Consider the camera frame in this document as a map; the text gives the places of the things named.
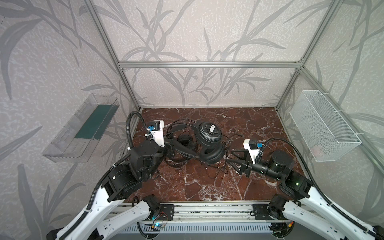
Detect white wire mesh basket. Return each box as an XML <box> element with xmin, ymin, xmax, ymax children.
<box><xmin>290</xmin><ymin>90</ymin><xmax>362</xmax><ymax>162</ymax></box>

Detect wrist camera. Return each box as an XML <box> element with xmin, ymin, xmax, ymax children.
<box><xmin>243</xmin><ymin>139</ymin><xmax>264</xmax><ymax>164</ymax></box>
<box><xmin>145</xmin><ymin>120</ymin><xmax>165</xmax><ymax>147</ymax></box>

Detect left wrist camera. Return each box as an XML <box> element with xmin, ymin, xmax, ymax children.
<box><xmin>145</xmin><ymin>120</ymin><xmax>165</xmax><ymax>147</ymax></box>

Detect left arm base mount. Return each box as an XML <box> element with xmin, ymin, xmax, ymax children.
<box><xmin>148</xmin><ymin>204</ymin><xmax>175</xmax><ymax>221</ymax></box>

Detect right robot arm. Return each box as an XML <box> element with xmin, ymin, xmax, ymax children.
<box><xmin>228</xmin><ymin>139</ymin><xmax>384</xmax><ymax>240</ymax></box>

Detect black headphones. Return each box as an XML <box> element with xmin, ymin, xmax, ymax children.
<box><xmin>165</xmin><ymin>119</ymin><xmax>232</xmax><ymax>179</ymax></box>
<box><xmin>164</xmin><ymin>131</ymin><xmax>199</xmax><ymax>168</ymax></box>

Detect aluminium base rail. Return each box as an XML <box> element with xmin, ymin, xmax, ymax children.
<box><xmin>86</xmin><ymin>201</ymin><xmax>340</xmax><ymax>224</ymax></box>

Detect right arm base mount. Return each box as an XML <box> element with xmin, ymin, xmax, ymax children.
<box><xmin>252</xmin><ymin>203</ymin><xmax>287</xmax><ymax>221</ymax></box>

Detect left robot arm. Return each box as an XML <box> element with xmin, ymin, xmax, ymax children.
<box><xmin>46</xmin><ymin>111</ymin><xmax>166</xmax><ymax>240</ymax></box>

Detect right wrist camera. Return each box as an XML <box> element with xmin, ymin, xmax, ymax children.
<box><xmin>243</xmin><ymin>139</ymin><xmax>264</xmax><ymax>164</ymax></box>

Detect clear plastic wall bin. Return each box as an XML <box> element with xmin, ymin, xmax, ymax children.
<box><xmin>42</xmin><ymin>94</ymin><xmax>120</xmax><ymax>163</ymax></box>

